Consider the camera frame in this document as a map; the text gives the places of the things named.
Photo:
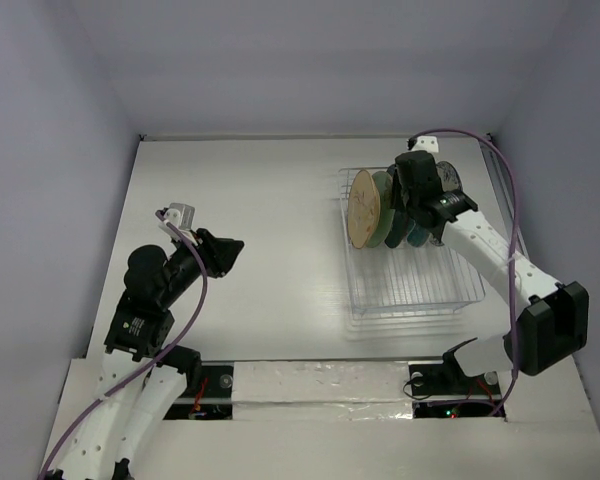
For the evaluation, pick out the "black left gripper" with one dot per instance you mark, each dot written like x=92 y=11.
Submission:
x=219 y=253

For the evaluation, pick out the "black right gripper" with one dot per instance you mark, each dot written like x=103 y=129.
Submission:
x=400 y=198

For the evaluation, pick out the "dark teal plate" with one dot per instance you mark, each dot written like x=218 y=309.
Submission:
x=399 y=227

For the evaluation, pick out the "red plate with teal flower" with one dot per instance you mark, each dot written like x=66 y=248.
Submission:
x=417 y=236

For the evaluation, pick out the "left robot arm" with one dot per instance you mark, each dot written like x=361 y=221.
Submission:
x=141 y=373

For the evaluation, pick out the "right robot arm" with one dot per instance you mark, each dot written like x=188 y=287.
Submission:
x=548 y=318

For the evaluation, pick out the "green plate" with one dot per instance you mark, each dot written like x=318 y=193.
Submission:
x=384 y=185

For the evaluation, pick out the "beige floral plate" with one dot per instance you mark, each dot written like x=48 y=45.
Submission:
x=363 y=209

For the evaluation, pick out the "white blue patterned plate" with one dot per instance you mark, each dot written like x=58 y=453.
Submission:
x=450 y=178

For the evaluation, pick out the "white foam block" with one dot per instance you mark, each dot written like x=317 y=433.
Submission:
x=327 y=391

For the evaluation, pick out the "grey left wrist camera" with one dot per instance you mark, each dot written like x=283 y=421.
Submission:
x=179 y=215

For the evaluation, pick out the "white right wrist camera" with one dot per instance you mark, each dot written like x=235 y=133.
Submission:
x=428 y=143

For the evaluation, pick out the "white wire dish rack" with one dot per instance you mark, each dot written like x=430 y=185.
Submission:
x=391 y=286

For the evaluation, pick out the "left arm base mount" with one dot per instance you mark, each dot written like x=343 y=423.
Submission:
x=211 y=399

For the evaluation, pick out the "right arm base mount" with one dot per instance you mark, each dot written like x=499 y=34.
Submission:
x=443 y=391

